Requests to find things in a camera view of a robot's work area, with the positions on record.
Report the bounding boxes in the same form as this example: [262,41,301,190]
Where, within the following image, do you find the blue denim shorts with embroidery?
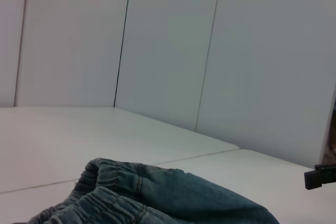
[10,157,281,224]

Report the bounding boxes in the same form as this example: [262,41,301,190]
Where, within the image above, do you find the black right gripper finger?
[304,164,336,190]

